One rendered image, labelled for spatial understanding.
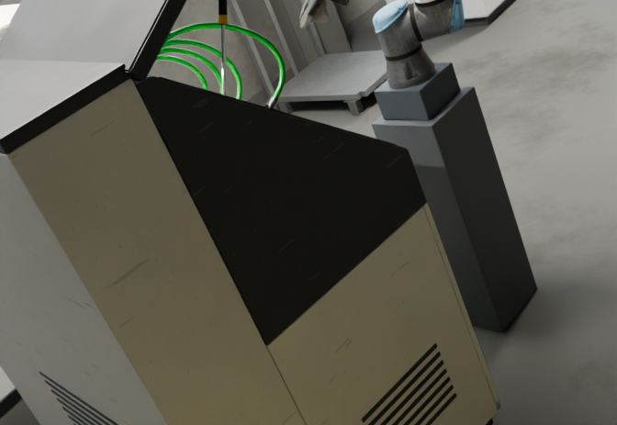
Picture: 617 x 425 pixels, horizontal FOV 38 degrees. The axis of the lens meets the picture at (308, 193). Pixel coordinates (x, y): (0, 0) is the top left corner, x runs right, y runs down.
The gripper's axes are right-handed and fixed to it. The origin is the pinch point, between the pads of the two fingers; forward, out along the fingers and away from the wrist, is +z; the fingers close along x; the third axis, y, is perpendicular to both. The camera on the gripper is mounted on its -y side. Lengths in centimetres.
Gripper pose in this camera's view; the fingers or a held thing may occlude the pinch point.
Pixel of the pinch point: (300, 22)
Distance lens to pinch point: 213.1
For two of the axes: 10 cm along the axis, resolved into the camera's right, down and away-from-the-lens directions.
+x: -1.9, -6.0, 7.8
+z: -4.0, 7.7, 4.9
